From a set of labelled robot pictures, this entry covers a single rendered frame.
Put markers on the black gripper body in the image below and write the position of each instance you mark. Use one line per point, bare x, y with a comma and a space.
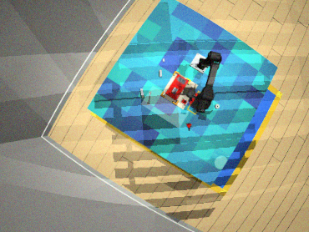
190, 94

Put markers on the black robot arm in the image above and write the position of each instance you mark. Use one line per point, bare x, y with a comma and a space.
207, 94

